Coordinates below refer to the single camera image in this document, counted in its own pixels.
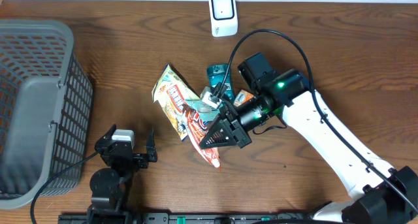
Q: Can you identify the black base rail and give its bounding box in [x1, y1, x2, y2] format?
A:
[57, 213, 316, 224]

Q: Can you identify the orange Kleenex tissue pack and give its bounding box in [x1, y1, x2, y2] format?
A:
[233, 89, 254, 107]

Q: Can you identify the blue mouthwash bottle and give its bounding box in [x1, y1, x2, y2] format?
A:
[206, 63, 235, 101]

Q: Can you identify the black cable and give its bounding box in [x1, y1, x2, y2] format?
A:
[214, 28, 418, 215]
[29, 151, 99, 224]

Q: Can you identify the white barcode scanner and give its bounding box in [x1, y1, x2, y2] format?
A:
[208, 0, 238, 37]

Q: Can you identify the grey plastic shopping basket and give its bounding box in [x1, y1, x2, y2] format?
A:
[1, 20, 93, 210]

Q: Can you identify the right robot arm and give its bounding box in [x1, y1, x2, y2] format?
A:
[199, 53, 417, 223]

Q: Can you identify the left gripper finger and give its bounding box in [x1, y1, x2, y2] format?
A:
[103, 124, 117, 141]
[146, 127, 157, 155]

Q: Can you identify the right black cable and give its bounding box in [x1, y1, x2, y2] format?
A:
[214, 28, 418, 215]

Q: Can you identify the left black cable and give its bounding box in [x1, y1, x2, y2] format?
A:
[29, 151, 99, 224]

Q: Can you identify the red Top snack bar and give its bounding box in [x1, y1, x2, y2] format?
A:
[182, 104, 221, 169]

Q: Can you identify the pale green wipes pack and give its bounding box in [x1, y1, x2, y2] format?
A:
[186, 99, 219, 124]

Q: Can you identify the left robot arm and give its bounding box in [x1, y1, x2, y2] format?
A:
[86, 125, 157, 224]

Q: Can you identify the yellow snack bag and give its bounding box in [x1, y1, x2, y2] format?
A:
[152, 64, 199, 140]

